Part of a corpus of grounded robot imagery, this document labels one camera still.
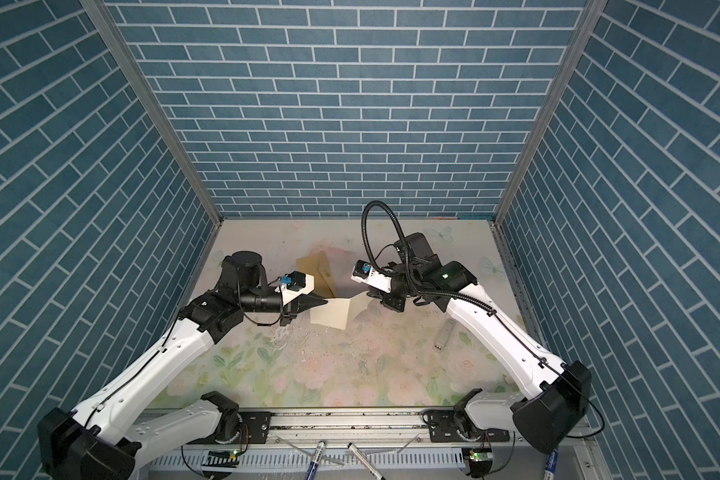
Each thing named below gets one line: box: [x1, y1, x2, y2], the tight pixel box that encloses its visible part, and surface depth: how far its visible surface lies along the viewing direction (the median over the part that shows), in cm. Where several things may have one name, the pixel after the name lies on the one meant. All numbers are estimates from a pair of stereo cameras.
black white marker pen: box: [347, 442, 386, 480], surface depth 71 cm
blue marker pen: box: [304, 440, 327, 480], surface depth 70 cm
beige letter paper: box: [310, 290, 371, 330], surface depth 71 cm
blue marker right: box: [543, 448, 559, 480], surface depth 69 cm
